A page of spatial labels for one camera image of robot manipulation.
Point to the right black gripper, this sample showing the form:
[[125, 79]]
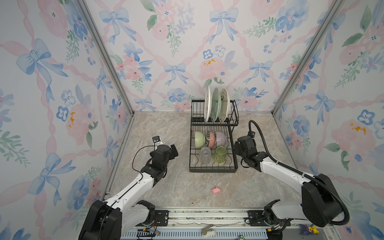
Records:
[[236, 148]]

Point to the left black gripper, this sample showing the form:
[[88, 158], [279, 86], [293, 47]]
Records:
[[171, 155]]

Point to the lavender ceramic bowl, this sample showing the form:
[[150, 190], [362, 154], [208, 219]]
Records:
[[221, 139]]

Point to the green glass cup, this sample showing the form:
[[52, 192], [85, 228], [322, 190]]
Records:
[[220, 155]]

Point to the clear glass cup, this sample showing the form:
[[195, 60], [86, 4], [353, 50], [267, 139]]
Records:
[[205, 155]]

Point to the red white patterned bowl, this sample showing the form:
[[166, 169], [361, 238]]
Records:
[[210, 139]]

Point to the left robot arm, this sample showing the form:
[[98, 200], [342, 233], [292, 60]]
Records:
[[110, 219]]

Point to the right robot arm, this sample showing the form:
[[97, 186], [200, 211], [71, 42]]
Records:
[[320, 203]]

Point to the light green ceramic bowl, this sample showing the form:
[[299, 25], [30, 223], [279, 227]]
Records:
[[200, 140]]

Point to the cream patterned plate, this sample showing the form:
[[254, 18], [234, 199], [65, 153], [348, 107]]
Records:
[[225, 99]]

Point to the pale green plate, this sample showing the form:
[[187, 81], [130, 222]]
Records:
[[216, 105]]

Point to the pink eraser piece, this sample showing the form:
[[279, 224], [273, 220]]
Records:
[[216, 190]]

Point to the white floral plate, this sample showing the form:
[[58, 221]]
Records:
[[207, 105]]

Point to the purple yellow toy figure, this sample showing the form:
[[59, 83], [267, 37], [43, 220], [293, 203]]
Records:
[[308, 230]]

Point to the black wire dish rack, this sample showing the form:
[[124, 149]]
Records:
[[198, 124]]

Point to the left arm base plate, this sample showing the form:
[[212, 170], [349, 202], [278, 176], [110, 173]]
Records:
[[159, 218]]

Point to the aluminium rail frame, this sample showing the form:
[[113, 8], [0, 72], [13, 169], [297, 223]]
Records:
[[229, 224]]

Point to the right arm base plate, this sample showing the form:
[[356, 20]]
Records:
[[262, 218]]

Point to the right aluminium corner post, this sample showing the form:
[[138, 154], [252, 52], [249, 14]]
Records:
[[320, 33]]

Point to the aluminium corner post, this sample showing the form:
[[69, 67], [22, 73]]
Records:
[[320, 33], [94, 32]]

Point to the left aluminium corner post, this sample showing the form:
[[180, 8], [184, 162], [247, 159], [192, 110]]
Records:
[[94, 32]]

